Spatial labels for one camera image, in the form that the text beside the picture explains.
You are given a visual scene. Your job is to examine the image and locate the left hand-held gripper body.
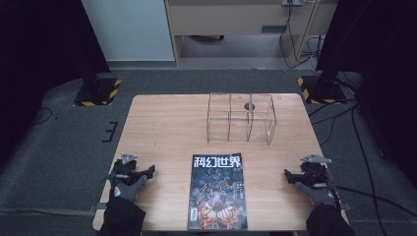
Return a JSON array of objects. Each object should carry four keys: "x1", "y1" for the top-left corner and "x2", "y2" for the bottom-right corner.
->
[{"x1": 111, "y1": 152, "x2": 146, "y2": 186}]

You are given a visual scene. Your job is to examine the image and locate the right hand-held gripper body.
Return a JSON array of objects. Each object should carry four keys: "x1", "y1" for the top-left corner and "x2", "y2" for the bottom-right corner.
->
[{"x1": 298, "y1": 153, "x2": 334, "y2": 190}]

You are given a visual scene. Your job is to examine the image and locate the clear acrylic divided organizer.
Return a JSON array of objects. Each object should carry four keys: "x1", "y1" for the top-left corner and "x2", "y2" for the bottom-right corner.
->
[{"x1": 206, "y1": 92, "x2": 277, "y2": 146}]

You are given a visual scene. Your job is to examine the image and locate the dark illustrated magazine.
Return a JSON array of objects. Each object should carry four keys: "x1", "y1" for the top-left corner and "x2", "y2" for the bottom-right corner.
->
[{"x1": 186, "y1": 152, "x2": 249, "y2": 231}]

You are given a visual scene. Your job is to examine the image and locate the person's right hand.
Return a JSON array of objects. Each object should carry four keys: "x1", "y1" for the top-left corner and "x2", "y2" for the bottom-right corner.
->
[{"x1": 293, "y1": 181, "x2": 337, "y2": 208}]

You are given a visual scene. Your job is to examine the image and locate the person's left hand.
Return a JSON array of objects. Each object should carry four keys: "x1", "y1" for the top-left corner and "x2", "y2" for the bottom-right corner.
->
[{"x1": 111, "y1": 175, "x2": 149, "y2": 203}]

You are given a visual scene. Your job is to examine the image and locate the striped black stand base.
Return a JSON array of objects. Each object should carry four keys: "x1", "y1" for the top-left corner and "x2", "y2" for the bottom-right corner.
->
[
  {"x1": 297, "y1": 75, "x2": 348, "y2": 106},
  {"x1": 73, "y1": 77, "x2": 123, "y2": 107}
]

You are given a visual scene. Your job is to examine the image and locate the black stand pole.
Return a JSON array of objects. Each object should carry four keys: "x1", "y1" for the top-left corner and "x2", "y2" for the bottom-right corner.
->
[{"x1": 316, "y1": 32, "x2": 348, "y2": 88}]

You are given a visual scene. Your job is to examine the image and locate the black curtain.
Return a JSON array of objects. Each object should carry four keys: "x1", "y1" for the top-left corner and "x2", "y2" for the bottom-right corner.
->
[
  {"x1": 0, "y1": 0, "x2": 111, "y2": 168},
  {"x1": 316, "y1": 0, "x2": 417, "y2": 190}
]

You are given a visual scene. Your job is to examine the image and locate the white cabinet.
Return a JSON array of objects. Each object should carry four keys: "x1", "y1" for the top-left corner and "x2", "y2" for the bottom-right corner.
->
[{"x1": 81, "y1": 0, "x2": 176, "y2": 63}]

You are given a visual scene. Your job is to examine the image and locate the grey desk label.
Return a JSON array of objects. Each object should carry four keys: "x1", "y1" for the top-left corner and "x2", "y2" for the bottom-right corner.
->
[{"x1": 261, "y1": 25, "x2": 288, "y2": 34}]

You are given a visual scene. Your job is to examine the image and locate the light wooden desk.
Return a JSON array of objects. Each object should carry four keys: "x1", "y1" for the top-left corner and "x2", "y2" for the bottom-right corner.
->
[{"x1": 163, "y1": 0, "x2": 339, "y2": 68}]

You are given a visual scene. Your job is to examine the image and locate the long black floor cable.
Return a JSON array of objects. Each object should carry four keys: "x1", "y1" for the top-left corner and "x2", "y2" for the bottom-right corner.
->
[{"x1": 349, "y1": 106, "x2": 383, "y2": 236}]

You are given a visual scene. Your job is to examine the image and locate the thin black floor cable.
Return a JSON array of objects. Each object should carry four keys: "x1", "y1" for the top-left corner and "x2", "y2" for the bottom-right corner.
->
[{"x1": 31, "y1": 106, "x2": 54, "y2": 126}]

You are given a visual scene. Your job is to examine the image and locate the black desk cables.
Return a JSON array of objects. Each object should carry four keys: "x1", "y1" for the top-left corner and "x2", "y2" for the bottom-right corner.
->
[{"x1": 278, "y1": 3, "x2": 327, "y2": 71}]

